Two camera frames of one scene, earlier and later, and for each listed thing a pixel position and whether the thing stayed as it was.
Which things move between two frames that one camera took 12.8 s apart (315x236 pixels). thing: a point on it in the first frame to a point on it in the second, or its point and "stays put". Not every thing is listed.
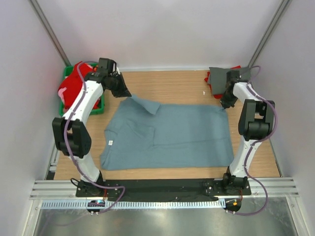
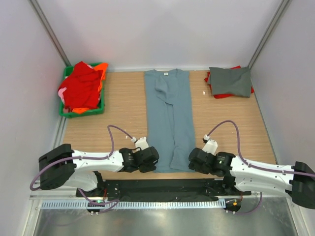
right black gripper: (226, 103) to (197, 168)
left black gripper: (123, 91) to (151, 167)
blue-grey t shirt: (142, 134) to (169, 118)
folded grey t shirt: (218, 76) stays put
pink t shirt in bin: (60, 93) stays put
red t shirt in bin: (73, 84) stays put
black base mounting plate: (163, 189) stays put
